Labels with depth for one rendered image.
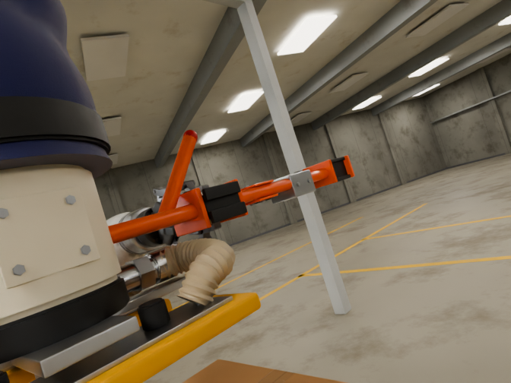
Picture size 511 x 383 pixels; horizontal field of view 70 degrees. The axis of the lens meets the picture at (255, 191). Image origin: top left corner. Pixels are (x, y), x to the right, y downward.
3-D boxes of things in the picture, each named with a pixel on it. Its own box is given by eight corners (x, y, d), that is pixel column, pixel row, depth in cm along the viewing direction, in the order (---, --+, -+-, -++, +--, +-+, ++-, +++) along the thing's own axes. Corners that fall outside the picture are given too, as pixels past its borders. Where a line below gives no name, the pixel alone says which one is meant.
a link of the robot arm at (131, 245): (163, 247, 79) (177, 243, 75) (124, 261, 73) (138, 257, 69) (150, 207, 80) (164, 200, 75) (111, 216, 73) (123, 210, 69)
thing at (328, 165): (336, 182, 76) (328, 159, 76) (308, 191, 81) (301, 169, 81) (355, 175, 82) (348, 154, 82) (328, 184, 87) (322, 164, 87)
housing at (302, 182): (297, 197, 67) (290, 173, 67) (271, 204, 72) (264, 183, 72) (318, 190, 72) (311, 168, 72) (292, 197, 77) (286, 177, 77)
